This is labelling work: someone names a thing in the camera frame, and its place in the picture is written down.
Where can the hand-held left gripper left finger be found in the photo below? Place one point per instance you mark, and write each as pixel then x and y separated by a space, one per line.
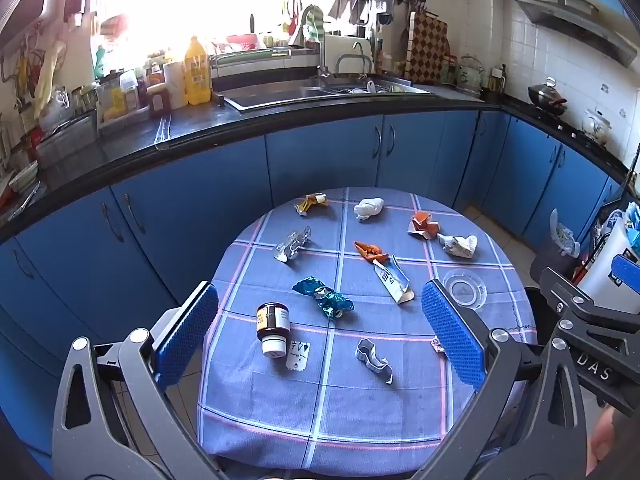
pixel 187 332

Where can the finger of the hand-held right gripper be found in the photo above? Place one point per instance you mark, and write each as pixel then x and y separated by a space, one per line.
pixel 627 269
pixel 575 310

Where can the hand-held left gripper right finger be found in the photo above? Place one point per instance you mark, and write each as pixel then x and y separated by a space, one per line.
pixel 452 335

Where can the orange peel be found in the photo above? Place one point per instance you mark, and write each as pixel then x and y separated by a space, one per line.
pixel 370 251

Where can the white tissue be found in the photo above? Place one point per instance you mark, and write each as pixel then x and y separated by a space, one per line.
pixel 369 206

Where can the yellow brown wrapper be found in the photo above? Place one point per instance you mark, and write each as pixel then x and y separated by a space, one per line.
pixel 312 201

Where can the person's right hand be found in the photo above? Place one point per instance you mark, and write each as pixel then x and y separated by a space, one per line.
pixel 602 442

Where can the white tall appliance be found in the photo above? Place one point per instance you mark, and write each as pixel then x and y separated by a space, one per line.
pixel 602 265

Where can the clear plastic lid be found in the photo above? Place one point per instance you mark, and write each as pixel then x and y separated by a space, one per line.
pixel 465 289

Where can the grey bin with plastic bag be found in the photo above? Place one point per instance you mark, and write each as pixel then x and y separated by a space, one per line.
pixel 557 260

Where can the white flattened tube box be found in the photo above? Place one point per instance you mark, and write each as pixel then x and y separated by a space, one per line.
pixel 395 285

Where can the white crumpled wrapper strip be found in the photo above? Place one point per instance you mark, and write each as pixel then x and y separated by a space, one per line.
pixel 370 357

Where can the brown medicine bottle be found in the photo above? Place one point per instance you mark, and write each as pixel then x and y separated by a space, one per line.
pixel 272 322

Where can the crumpled white foil wrapper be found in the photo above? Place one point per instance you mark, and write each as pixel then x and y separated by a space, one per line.
pixel 462 246

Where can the white torn packet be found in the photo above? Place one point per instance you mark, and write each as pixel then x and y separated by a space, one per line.
pixel 299 356

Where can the orange white crumpled carton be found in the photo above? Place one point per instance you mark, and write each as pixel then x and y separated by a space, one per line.
pixel 422 221

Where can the teal foil wrapper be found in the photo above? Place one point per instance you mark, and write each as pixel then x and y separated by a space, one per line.
pixel 325 300

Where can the silver blister pack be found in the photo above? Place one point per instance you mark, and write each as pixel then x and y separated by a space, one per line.
pixel 292 245

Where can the round table with blue cloth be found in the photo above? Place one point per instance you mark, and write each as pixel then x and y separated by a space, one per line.
pixel 320 410

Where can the black wok with lid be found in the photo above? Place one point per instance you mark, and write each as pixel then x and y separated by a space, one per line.
pixel 546 96

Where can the black kitchen countertop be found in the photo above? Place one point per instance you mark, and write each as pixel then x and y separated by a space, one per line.
pixel 200 130

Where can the brown sauce jar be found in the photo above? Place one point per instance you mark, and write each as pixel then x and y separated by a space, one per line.
pixel 159 100

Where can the pale green kettle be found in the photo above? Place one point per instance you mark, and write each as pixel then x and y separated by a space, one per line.
pixel 469 76

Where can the steel range hood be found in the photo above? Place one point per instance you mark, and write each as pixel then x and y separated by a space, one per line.
pixel 575 22

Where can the white paper towel roll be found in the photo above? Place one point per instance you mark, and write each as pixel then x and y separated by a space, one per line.
pixel 175 80

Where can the kitchen sink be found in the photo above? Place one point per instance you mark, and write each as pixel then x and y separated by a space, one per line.
pixel 280 95

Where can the yellow oil bottle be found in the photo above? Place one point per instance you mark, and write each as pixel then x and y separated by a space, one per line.
pixel 196 70

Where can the checkered wooden cutting board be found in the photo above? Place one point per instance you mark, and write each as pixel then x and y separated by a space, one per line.
pixel 429 50

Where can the steel kitchen faucet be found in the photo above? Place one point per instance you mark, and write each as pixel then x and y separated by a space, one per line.
pixel 322 57

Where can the green striped towel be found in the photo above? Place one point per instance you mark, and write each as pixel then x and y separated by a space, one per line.
pixel 312 22

